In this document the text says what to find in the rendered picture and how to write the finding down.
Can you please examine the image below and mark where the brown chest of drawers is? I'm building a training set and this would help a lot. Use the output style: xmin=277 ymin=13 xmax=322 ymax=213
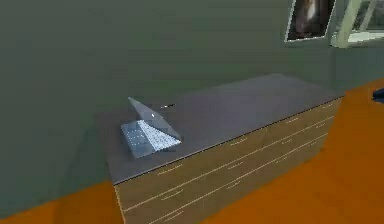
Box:
xmin=96 ymin=73 xmax=345 ymax=224

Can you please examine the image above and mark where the white framed dark picture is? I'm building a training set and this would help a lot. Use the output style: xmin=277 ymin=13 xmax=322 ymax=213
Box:
xmin=284 ymin=0 xmax=337 ymax=43

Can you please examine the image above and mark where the dark blue object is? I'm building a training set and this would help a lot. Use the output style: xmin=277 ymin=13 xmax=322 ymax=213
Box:
xmin=371 ymin=87 xmax=384 ymax=104

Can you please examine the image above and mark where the pale framed window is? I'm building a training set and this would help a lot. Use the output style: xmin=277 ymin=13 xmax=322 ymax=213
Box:
xmin=330 ymin=0 xmax=384 ymax=49

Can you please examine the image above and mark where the silver grey open laptop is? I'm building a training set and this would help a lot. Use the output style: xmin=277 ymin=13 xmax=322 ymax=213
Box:
xmin=120 ymin=96 xmax=183 ymax=160

